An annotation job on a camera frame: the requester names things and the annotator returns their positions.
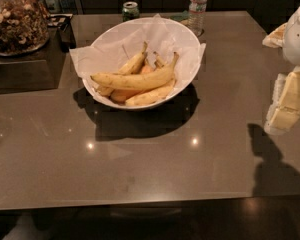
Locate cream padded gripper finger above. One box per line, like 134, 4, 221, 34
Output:
264, 66, 300, 135
262, 23, 286, 48

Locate upper yellow banana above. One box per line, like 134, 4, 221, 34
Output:
118, 42, 148, 75

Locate white bowl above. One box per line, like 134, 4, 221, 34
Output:
71, 15, 205, 110

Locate small left banana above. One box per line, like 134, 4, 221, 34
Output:
97, 86, 114, 97

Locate banana behind with stem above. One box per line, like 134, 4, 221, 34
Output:
153, 51, 166, 68

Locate dark tray stand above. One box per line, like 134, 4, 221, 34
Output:
0, 28, 66, 94

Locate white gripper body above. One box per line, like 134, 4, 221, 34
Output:
282, 6, 300, 66

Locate orange fruit in bowl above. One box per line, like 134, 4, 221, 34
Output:
110, 90, 140, 103

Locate green soda can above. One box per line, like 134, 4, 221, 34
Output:
122, 1, 140, 21

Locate long yellow banana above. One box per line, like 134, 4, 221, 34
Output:
90, 52, 179, 90

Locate green item behind bowl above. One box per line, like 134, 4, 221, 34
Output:
171, 10, 188, 22

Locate white paper liner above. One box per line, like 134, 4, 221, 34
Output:
69, 13, 207, 109

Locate front lower yellow banana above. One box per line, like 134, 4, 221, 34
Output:
125, 78, 176, 106

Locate clear plastic water bottle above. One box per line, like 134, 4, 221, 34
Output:
188, 0, 208, 36

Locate glass jar of nuts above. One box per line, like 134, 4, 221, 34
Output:
0, 0, 49, 56

